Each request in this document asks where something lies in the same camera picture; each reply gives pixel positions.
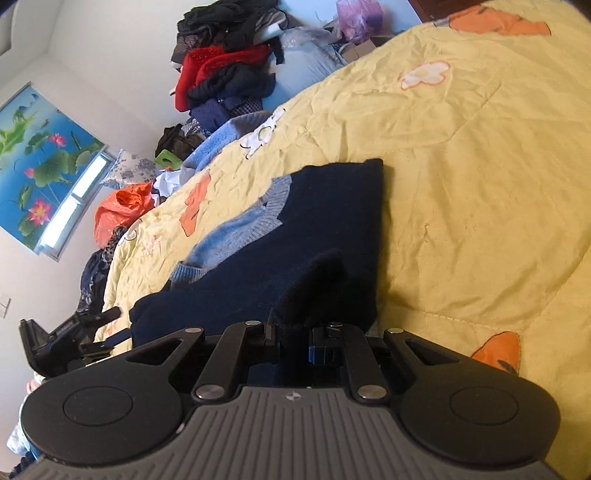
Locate red garment on pile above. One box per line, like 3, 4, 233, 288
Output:
174, 44, 271, 112

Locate black clothes on pile top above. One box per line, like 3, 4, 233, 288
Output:
170, 1, 287, 65

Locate white crumpled garment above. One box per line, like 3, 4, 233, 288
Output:
152, 170, 181, 198

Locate lotus flower window blind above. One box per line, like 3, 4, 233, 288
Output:
1, 84, 112, 259

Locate grey garment beside pile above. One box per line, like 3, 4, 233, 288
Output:
263, 27, 348, 112

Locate white wall switch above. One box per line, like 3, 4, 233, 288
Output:
0, 293, 11, 319

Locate orange plastic bag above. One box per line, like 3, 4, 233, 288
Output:
94, 181, 154, 248

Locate pink plastic bag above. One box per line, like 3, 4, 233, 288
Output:
337, 0, 384, 44

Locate yellow carrot print quilt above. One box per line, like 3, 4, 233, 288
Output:
104, 1, 590, 479

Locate light blue folded towel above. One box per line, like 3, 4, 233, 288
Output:
179, 110, 270, 186

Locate grey navy knit sweater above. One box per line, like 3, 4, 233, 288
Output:
130, 159, 384, 347

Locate blue floral pillow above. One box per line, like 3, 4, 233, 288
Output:
100, 150, 157, 190

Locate dark patterned clothes heap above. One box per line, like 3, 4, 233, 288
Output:
76, 226, 127, 314

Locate navy garment in pile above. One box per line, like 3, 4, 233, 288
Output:
187, 63, 276, 133

